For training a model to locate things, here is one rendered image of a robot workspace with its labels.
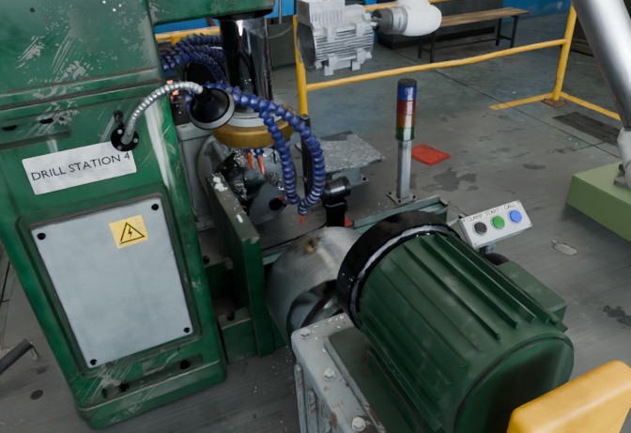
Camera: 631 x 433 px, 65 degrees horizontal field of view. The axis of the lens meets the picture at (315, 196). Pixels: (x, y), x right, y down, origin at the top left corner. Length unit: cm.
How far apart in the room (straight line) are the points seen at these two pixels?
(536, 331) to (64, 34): 68
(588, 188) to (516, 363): 129
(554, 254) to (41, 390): 137
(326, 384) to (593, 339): 81
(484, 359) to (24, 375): 112
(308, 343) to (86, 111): 47
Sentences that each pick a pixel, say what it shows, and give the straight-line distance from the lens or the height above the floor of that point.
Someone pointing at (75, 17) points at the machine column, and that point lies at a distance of 78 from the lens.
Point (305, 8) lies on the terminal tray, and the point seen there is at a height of 142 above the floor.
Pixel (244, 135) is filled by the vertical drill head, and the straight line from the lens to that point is 98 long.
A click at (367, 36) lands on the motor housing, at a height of 133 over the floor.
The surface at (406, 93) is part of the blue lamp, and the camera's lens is 158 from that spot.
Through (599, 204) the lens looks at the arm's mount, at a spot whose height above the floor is 86.
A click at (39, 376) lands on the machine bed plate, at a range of 139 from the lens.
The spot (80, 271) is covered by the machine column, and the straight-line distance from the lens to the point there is 94.
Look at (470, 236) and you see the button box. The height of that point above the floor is 106.
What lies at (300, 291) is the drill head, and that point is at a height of 113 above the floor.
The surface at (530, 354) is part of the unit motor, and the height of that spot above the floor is 134.
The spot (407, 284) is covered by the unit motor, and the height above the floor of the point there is 134.
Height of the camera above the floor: 172
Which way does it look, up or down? 31 degrees down
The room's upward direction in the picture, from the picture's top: 3 degrees counter-clockwise
